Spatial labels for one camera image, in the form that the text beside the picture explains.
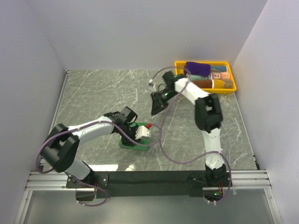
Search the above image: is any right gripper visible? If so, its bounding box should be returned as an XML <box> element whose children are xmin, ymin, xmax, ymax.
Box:
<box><xmin>150</xmin><ymin>88</ymin><xmax>179</xmax><ymax>116</ymax></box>

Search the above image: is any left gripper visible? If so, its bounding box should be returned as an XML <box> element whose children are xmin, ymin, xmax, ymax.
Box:
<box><xmin>119</xmin><ymin>125</ymin><xmax>142</xmax><ymax>147</ymax></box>

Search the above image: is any green towel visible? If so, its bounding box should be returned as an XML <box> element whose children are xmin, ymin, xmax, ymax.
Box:
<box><xmin>119</xmin><ymin>122</ymin><xmax>150</xmax><ymax>151</ymax></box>

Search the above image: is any purple towel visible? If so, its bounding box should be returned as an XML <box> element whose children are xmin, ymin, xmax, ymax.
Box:
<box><xmin>184</xmin><ymin>62</ymin><xmax>211</xmax><ymax>77</ymax></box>

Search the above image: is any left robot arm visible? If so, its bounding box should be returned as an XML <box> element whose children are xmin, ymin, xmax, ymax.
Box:
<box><xmin>39</xmin><ymin>106</ymin><xmax>150</xmax><ymax>188</ymax></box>

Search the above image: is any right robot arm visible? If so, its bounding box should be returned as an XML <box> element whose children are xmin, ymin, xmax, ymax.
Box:
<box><xmin>151</xmin><ymin>71</ymin><xmax>229</xmax><ymax>186</ymax></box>

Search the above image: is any yellow plastic tray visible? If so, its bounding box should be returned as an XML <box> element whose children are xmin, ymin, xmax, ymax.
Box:
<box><xmin>174</xmin><ymin>61</ymin><xmax>236</xmax><ymax>94</ymax></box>

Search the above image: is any rolled mint towel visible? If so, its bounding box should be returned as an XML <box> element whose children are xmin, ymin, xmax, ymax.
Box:
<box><xmin>190</xmin><ymin>75</ymin><xmax>208</xmax><ymax>81</ymax></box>

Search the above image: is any rolled brown towel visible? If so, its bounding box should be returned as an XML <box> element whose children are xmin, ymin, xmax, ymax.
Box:
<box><xmin>193</xmin><ymin>80</ymin><xmax>214</xmax><ymax>89</ymax></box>

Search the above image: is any black base beam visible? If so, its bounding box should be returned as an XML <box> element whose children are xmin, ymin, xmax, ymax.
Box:
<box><xmin>65</xmin><ymin>170</ymin><xmax>233</xmax><ymax>203</ymax></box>

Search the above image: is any rolled pink printed towel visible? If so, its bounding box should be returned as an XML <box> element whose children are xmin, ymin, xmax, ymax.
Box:
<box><xmin>209</xmin><ymin>71</ymin><xmax>231</xmax><ymax>80</ymax></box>

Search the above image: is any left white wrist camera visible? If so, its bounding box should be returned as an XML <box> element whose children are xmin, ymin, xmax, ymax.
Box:
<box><xmin>135</xmin><ymin>126</ymin><xmax>151</xmax><ymax>140</ymax></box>

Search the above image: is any aluminium rail frame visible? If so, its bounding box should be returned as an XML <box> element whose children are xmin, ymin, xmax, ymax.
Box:
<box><xmin>16</xmin><ymin>70</ymin><xmax>282</xmax><ymax>224</ymax></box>

